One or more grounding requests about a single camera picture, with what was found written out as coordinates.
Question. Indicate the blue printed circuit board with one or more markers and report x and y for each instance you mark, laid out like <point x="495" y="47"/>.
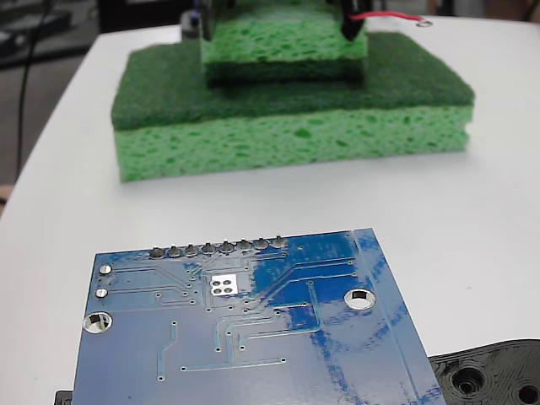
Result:
<point x="253" y="371"/>

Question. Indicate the small grey blurred object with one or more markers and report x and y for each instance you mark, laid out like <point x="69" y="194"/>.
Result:
<point x="190" y="24"/>

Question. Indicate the black cabinet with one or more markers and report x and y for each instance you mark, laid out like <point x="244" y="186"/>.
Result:
<point x="135" y="14"/>

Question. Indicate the small green scouring sponge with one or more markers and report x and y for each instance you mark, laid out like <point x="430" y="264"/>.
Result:
<point x="278" y="46"/>

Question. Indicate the large green scouring sponge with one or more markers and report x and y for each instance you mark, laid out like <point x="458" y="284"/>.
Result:
<point x="274" y="139"/>

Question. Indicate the dark equipment shelf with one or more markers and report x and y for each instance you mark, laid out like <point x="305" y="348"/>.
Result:
<point x="42" y="25"/>

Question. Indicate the black plastic mount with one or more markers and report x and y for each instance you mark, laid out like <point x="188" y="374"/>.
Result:
<point x="485" y="371"/>

